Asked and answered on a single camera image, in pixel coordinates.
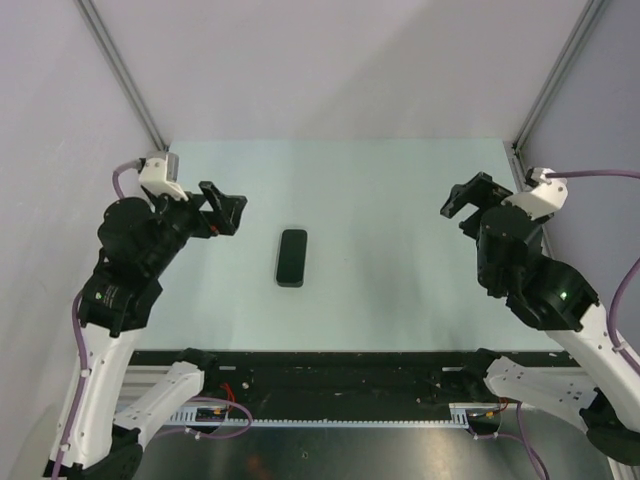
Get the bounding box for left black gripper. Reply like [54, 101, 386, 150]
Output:
[146, 179, 246, 274]

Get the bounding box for black glasses case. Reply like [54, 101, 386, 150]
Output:
[275, 229, 308, 288]

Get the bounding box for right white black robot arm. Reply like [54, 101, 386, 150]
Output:
[440, 168, 639, 466]

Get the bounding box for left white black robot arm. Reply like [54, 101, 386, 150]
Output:
[42, 181, 248, 479]

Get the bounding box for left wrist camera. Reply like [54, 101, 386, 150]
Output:
[138, 151, 188, 201]

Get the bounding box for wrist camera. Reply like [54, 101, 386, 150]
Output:
[138, 151, 188, 201]
[501, 167, 568, 220]

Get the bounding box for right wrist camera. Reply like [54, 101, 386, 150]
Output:
[501, 167, 568, 220]

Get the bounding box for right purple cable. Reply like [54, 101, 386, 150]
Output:
[514, 169, 640, 479]

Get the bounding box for purple cable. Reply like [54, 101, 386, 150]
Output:
[514, 169, 640, 479]
[49, 158, 254, 479]

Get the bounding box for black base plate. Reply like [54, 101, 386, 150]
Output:
[127, 349, 586, 421]

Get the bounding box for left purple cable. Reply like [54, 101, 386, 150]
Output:
[49, 158, 254, 479]

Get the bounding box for white cable duct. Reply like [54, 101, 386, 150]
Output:
[164, 404, 499, 429]

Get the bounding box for aluminium rail frame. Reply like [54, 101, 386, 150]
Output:
[114, 139, 640, 480]

